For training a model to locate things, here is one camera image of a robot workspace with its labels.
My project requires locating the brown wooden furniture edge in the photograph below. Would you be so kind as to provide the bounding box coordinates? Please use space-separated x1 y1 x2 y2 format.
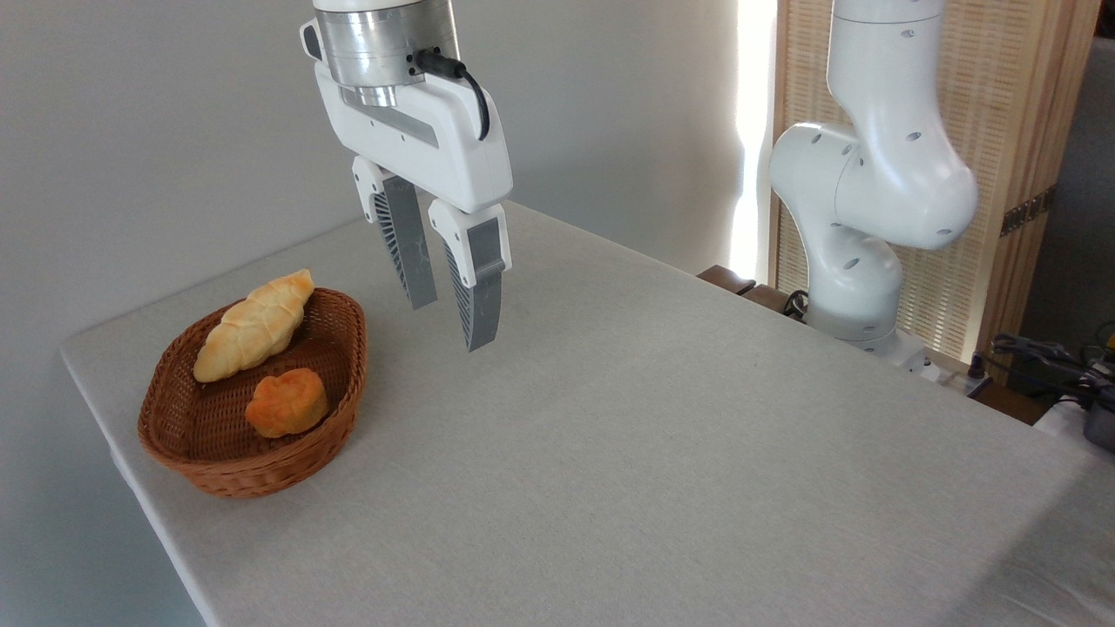
697 265 807 323

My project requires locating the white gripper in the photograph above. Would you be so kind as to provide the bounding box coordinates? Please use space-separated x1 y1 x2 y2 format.
301 19 515 353

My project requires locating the round orange bread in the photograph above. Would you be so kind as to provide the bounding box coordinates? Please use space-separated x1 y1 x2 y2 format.
245 367 330 439

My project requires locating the brown wicker basket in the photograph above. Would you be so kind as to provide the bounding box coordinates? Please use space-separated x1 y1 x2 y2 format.
138 287 368 499

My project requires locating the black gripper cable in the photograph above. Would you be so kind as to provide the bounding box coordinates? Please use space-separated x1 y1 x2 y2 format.
413 49 491 142

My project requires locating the grey tablecloth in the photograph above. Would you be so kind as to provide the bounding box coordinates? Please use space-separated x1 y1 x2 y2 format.
59 199 1115 627

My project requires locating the black cable bundle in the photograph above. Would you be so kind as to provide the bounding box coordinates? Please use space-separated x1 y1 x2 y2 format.
991 333 1115 403

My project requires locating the wooden rattan folding screen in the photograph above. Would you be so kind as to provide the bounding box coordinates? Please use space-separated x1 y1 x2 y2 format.
771 0 1103 367

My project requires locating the long braided pale bread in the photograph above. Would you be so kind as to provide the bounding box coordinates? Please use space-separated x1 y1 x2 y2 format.
193 269 315 383

